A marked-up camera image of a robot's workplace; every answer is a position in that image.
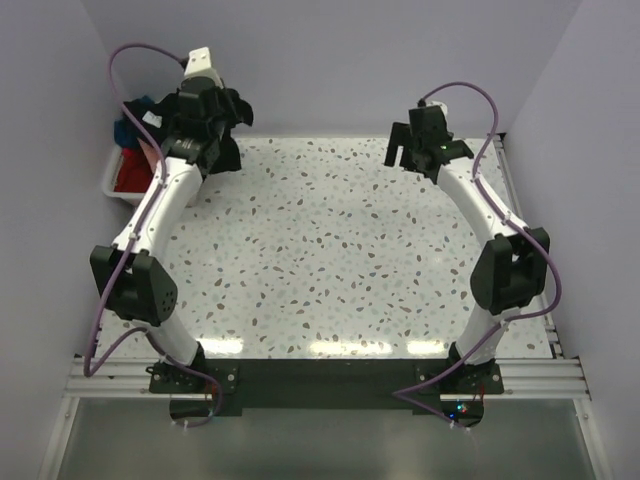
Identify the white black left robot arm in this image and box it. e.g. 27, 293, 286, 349
90, 79, 254, 392

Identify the red t shirt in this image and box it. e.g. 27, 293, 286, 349
114, 148, 156, 193

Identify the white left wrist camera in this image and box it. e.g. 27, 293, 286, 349
183, 47, 215, 79

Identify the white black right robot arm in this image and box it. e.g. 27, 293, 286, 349
384, 101, 550, 393

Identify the salmon pink t shirt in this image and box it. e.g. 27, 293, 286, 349
139, 140, 161, 170

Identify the black t shirt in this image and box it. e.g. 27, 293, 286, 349
122, 87, 255, 175

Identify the aluminium right side rail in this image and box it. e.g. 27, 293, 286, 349
492, 130, 569, 357

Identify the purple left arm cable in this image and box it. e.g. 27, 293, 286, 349
83, 43, 224, 427

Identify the aluminium front rail frame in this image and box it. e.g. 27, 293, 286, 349
63, 358, 590, 400

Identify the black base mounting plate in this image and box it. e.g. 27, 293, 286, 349
146, 359, 505, 426

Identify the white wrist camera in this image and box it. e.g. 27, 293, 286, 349
417, 99, 449, 117
183, 47, 215, 79

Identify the white plastic laundry basket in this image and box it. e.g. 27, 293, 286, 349
102, 145, 146, 207

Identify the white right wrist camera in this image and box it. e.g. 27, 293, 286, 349
417, 99, 449, 117

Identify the blue t shirt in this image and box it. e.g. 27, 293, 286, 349
113, 95, 155, 149

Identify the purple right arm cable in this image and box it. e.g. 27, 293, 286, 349
392, 80, 564, 420

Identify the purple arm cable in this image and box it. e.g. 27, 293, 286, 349
392, 80, 564, 420
83, 43, 224, 427

